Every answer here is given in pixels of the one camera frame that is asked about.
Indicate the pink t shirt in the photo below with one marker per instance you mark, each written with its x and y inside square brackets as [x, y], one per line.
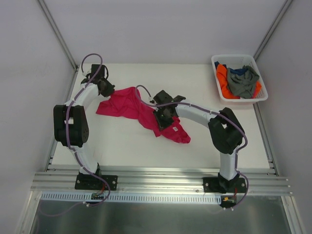
[124, 103]

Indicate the grey t shirt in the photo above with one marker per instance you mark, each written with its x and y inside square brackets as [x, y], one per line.
[243, 86]

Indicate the orange t shirt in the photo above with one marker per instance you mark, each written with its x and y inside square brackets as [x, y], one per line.
[222, 78]

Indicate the left aluminium frame post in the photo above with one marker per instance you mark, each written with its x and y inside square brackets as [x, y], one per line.
[48, 15]

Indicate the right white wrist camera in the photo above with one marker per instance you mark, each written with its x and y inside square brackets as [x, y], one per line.
[151, 100]

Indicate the aluminium frame post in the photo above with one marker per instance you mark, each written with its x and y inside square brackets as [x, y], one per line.
[272, 28]
[48, 15]

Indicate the blue t shirt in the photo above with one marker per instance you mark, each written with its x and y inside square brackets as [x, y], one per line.
[239, 72]

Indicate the white slotted cable duct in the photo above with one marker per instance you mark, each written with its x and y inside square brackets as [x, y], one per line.
[134, 198]

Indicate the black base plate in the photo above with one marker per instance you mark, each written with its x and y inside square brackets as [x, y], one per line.
[212, 185]
[89, 182]

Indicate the aluminium mounting rail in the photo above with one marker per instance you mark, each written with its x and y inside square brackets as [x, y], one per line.
[161, 180]

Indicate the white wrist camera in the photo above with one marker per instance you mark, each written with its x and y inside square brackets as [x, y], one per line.
[86, 73]
[151, 100]

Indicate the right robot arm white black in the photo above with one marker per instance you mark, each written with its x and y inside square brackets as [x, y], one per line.
[226, 133]

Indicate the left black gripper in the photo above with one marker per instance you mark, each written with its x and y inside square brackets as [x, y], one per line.
[107, 87]

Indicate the right aluminium frame post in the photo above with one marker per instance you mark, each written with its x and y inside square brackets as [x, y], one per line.
[272, 28]

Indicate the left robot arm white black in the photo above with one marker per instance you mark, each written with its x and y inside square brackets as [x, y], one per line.
[70, 121]

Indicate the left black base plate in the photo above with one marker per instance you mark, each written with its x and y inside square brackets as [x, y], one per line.
[89, 182]

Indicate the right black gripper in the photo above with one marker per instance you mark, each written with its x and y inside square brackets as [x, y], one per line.
[163, 118]

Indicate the white plastic laundry basket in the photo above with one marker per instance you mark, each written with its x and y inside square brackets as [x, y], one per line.
[237, 61]

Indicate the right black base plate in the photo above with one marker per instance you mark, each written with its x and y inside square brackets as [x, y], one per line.
[212, 185]

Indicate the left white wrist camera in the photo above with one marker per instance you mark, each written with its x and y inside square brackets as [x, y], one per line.
[86, 73]

